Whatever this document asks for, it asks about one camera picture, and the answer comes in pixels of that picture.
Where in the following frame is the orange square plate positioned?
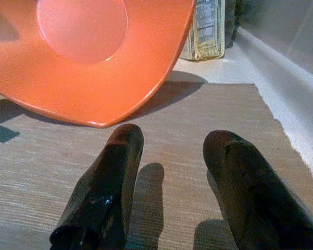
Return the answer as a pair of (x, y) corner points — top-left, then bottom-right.
(0, 0), (198, 129)

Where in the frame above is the yellow patterned food package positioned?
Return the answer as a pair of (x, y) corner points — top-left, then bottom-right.
(180, 0), (226, 61)

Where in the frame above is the beige woven placemat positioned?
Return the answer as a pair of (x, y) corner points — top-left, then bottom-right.
(0, 83), (313, 250)

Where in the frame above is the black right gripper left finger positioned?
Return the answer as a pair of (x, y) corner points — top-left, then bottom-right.
(49, 123), (145, 250)

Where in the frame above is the dark green package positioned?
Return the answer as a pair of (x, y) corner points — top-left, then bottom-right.
(224, 0), (244, 49)

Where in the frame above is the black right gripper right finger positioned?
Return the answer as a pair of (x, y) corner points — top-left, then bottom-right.
(203, 130), (313, 250)

